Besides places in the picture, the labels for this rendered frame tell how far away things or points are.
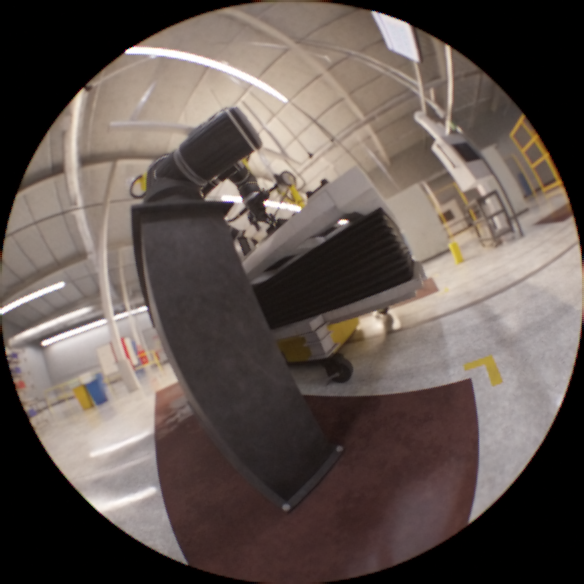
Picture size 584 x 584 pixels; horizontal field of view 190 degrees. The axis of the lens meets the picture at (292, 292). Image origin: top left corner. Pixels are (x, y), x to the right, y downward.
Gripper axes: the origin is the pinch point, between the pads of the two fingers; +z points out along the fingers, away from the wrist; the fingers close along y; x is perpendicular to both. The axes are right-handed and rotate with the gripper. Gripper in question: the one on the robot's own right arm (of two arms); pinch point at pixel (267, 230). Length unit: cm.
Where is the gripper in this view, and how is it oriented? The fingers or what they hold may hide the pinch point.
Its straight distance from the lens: 80.9
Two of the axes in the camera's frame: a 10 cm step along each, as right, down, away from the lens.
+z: 4.1, 9.1, -0.6
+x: 6.4, -3.3, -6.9
